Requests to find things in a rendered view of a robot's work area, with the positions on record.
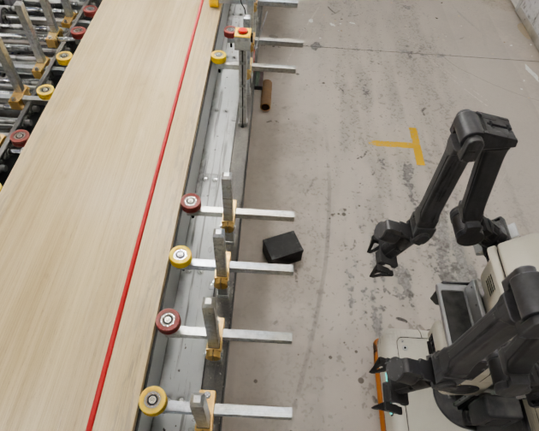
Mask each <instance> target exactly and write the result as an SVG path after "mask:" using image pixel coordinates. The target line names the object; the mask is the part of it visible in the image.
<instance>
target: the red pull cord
mask: <svg viewBox="0 0 539 431"><path fill-rule="evenodd" d="M203 2H204V0H201V1H200V5H199V8H198V13H197V17H196V21H195V23H194V27H193V30H192V36H191V39H190V43H189V46H188V49H187V55H186V59H185V61H184V65H183V69H182V71H181V77H180V81H179V84H178V87H177V91H176V94H175V100H174V103H173V106H172V110H171V113H170V117H169V122H168V125H167V129H166V132H165V135H164V139H163V144H162V148H161V151H160V154H159V158H158V161H157V166H156V170H155V174H154V177H153V180H152V183H151V189H150V192H149V196H148V199H147V202H146V206H145V212H144V214H143V218H142V222H141V224H140V228H139V234H138V237H137V240H136V244H135V247H134V250H133V256H132V260H131V263H130V266H129V270H128V272H127V278H126V282H125V285H124V288H123V292H122V296H121V301H120V304H119V307H118V311H117V314H116V318H115V323H114V327H113V330H112V333H111V336H110V342H109V345H108V349H107V352H106V355H105V359H104V365H103V367H102V371H101V375H100V378H99V381H98V387H97V390H96V393H95V397H94V400H93V403H92V409H91V413H90V416H89V419H88V423H87V426H86V431H92V427H93V424H94V421H95V417H96V414H97V410H98V405H99V401H100V398H101V394H102V391H103V387H104V382H105V378H106V375H107V371H108V367H109V364H110V359H111V355H112V351H113V348H114V344H115V341H116V335H117V332H118V328H119V325H120V321H121V316H122V312H123V309H124V305H125V302H126V298H127V293H128V289H129V286H130V282H131V279H132V276H133V270H134V266H135V263H136V259H137V256H138V253H139V247H140V243H141V240H142V236H143V233H144V230H145V224H146V220H147V216H148V213H149V210H150V207H151V200H152V197H153V193H154V191H155V187H156V183H157V177H158V174H159V170H160V168H161V164H162V160H163V154H164V151H165V148H166V144H167V141H168V137H169V131H170V128H171V125H172V121H173V118H174V114H175V108H176V105H177V102H178V98H179V95H180V91H181V85H182V82H183V79H184V75H185V72H186V68H187V63H188V59H189V56H190V52H191V48H192V45H193V40H194V36H195V32H196V29H197V25H198V20H199V17H200V13H201V9H202V6H203Z"/></svg>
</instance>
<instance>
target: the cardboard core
mask: <svg viewBox="0 0 539 431"><path fill-rule="evenodd" d="M271 91H272V82H271V80H264V81H263V90H262V94H261V105H260V108H261V110H262V111H269V110H270V105H271Z"/></svg>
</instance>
